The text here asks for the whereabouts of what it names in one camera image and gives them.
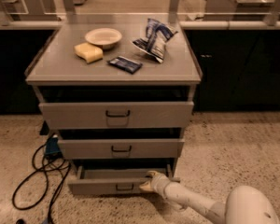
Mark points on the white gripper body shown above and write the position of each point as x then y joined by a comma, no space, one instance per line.
160,181

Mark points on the grey bottom drawer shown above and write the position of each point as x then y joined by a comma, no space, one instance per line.
120,179

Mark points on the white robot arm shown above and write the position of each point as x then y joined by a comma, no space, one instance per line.
244,204

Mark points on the grey middle drawer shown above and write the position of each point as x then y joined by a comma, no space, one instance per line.
121,148

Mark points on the grey drawer cabinet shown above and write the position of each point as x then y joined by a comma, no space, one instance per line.
61,77

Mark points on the blue power box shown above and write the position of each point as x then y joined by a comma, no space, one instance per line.
51,146

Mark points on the small dark blue packet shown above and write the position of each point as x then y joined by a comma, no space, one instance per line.
125,64

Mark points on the yellow sponge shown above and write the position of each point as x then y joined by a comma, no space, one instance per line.
88,52

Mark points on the blue white chip bag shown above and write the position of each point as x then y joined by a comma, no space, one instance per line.
157,35

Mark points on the white bowl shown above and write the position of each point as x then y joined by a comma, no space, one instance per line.
105,38

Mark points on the background steel counter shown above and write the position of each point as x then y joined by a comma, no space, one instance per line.
237,10

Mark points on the grey rail ledge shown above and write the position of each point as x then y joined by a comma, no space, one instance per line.
186,25

